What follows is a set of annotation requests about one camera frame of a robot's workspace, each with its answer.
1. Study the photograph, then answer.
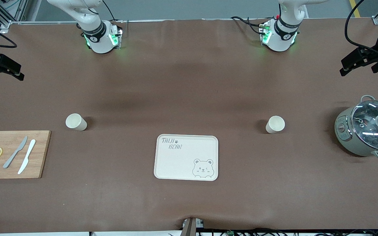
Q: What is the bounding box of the white plastic knife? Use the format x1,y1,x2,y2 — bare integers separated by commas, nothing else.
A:
17,139,36,175

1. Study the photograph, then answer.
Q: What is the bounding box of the brown table mat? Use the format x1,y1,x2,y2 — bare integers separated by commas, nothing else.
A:
0,18,378,234

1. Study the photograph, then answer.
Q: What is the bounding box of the white plastic cup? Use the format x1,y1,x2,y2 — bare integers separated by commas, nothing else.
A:
265,115,285,134
65,113,88,131

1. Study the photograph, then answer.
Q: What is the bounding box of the black base cable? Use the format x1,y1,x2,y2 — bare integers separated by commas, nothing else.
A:
102,0,124,23
231,16,268,35

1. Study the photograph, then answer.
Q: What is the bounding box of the wooden cutting board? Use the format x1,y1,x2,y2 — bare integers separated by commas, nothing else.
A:
0,130,52,179

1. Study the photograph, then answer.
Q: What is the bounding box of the grey-green electric pot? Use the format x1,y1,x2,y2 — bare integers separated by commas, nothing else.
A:
334,95,378,160

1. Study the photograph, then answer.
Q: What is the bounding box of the metal table clamp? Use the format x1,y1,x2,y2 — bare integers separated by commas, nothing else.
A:
182,217,204,236

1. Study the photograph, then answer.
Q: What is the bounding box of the grey plastic knife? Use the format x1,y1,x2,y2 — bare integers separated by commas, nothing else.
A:
3,136,28,169

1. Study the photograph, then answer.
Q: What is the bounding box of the glass pot lid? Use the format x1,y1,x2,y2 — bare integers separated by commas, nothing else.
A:
351,100,378,152

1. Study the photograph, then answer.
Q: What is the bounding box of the cream bear print tray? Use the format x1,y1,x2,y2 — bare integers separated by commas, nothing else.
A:
154,134,219,182

